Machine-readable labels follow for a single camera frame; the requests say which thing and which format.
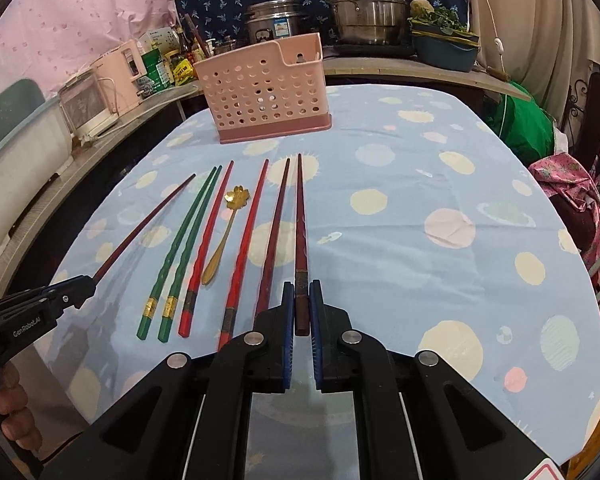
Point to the pink dotted curtain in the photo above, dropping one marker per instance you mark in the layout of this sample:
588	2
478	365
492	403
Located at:
55	20

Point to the dark sauce bottle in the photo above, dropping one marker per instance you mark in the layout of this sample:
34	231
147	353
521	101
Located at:
190	35

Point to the white plastic storage box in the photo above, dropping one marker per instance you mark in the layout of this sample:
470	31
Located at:
15	160

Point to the wooden counter board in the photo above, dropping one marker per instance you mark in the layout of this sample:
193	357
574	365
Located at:
405	67

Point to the stainless steel rice cooker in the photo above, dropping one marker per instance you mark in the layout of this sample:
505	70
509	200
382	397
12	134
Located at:
275	20

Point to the dark wooden chair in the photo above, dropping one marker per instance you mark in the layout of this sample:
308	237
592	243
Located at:
597	110

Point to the pink kitchen appliance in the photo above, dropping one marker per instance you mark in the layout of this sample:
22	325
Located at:
115	75

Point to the beige curtain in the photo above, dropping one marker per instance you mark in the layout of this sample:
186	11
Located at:
540	10

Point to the green chopstick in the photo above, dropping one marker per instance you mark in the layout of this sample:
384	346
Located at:
145	325
165	330

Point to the green plastic bag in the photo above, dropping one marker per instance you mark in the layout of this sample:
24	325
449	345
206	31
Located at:
525	125

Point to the gold flower spoon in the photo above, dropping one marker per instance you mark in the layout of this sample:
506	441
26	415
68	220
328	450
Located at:
235	196

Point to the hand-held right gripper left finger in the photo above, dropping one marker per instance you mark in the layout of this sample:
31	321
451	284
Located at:
287	345

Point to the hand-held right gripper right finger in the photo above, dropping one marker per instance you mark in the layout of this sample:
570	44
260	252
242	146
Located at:
317	345

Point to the person's left hand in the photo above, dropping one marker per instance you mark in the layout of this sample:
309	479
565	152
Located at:
10	402

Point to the green carton box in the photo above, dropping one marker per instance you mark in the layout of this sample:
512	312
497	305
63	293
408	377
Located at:
155	67

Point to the black induction cooker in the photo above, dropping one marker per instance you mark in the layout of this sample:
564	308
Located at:
370	50

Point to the dark red chopstick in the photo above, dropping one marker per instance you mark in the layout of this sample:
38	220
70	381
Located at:
300	240
270	260

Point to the stainless steel steamer pot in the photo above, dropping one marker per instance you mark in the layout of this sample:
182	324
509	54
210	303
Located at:
365	10

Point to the blue plastic basin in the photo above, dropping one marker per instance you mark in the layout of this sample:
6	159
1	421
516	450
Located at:
440	55

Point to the blue planet print tablecloth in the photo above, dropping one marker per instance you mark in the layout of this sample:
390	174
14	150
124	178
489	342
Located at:
405	210

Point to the pink printed cloth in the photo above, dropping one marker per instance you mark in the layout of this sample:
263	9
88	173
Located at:
570	190

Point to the yellow snack packet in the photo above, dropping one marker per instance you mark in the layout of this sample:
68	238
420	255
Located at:
182	71

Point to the pink perforated utensil basket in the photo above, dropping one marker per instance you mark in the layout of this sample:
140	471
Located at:
260	90

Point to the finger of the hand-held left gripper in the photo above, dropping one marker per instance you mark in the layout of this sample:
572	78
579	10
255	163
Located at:
72	290

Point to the white toaster oven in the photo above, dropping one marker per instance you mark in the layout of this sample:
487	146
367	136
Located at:
85	105

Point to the leafy green vegetables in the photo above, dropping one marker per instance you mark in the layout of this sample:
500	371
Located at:
445	20

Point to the dark brown chopstick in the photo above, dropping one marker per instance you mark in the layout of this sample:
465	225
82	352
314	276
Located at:
145	226

